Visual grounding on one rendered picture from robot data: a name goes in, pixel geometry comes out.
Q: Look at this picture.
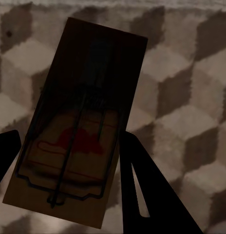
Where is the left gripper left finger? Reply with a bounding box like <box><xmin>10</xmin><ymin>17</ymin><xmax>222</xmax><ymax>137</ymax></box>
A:
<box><xmin>0</xmin><ymin>130</ymin><xmax>22</xmax><ymax>182</ymax></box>

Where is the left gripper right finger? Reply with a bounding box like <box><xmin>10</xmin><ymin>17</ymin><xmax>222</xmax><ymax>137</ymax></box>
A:
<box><xmin>119</xmin><ymin>130</ymin><xmax>203</xmax><ymax>234</ymax></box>

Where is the mousetrap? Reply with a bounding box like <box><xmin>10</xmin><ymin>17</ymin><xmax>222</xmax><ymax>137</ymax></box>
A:
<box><xmin>2</xmin><ymin>17</ymin><xmax>149</xmax><ymax>229</ymax></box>

